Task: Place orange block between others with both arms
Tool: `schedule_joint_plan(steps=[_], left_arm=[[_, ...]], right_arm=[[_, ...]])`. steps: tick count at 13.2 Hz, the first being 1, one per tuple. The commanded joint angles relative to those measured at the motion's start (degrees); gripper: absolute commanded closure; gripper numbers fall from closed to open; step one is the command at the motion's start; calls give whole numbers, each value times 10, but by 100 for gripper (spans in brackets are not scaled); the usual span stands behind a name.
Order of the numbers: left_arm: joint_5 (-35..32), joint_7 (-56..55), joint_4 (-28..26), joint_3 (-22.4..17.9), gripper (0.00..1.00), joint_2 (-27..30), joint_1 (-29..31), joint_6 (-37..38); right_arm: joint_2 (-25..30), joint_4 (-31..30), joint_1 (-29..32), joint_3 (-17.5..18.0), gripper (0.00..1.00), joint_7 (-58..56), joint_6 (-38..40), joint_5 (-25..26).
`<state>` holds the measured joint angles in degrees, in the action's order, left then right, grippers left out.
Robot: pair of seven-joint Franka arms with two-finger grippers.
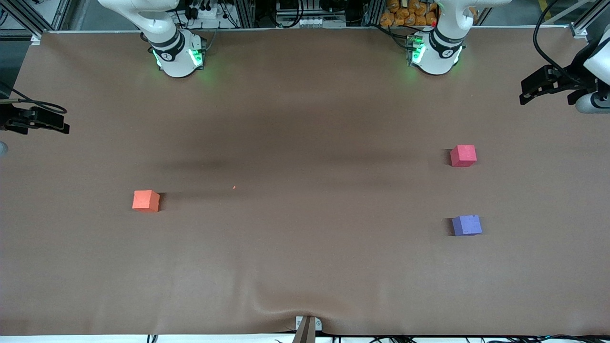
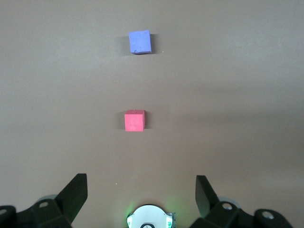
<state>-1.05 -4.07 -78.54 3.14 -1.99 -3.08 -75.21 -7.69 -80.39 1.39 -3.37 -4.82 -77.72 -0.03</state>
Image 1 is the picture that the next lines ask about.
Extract orange foam block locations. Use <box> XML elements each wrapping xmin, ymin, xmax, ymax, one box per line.
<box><xmin>132</xmin><ymin>190</ymin><xmax>160</xmax><ymax>212</ymax></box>

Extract white terminal block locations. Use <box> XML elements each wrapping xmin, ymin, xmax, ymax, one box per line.
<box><xmin>280</xmin><ymin>17</ymin><xmax>336</xmax><ymax>28</ymax></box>

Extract white power strip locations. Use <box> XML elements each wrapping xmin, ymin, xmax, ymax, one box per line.
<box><xmin>190</xmin><ymin>4</ymin><xmax>220</xmax><ymax>20</ymax></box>

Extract bag of orange items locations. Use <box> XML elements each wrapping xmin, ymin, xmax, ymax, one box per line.
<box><xmin>380</xmin><ymin>0</ymin><xmax>438</xmax><ymax>27</ymax></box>

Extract brown table cover mat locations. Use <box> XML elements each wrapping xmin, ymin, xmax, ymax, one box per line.
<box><xmin>0</xmin><ymin>26</ymin><xmax>610</xmax><ymax>336</ymax></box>

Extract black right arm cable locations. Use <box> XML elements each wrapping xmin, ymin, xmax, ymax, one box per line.
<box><xmin>0</xmin><ymin>81</ymin><xmax>68</xmax><ymax>115</ymax></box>

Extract red foam block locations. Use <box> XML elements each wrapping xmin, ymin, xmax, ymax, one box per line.
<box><xmin>450</xmin><ymin>145</ymin><xmax>477</xmax><ymax>168</ymax></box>

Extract aluminium frame profile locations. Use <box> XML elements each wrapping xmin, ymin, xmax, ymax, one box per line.
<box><xmin>5</xmin><ymin>0</ymin><xmax>46</xmax><ymax>44</ymax></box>
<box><xmin>569</xmin><ymin>0</ymin><xmax>610</xmax><ymax>39</ymax></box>

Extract purple foam block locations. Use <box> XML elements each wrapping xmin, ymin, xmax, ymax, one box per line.
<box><xmin>452</xmin><ymin>214</ymin><xmax>483</xmax><ymax>237</ymax></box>

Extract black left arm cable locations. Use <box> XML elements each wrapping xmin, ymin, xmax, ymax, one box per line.
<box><xmin>533</xmin><ymin>0</ymin><xmax>596</xmax><ymax>89</ymax></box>

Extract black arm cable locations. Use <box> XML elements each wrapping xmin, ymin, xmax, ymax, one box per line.
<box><xmin>533</xmin><ymin>0</ymin><xmax>596</xmax><ymax>89</ymax></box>
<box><xmin>0</xmin><ymin>81</ymin><xmax>68</xmax><ymax>115</ymax></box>

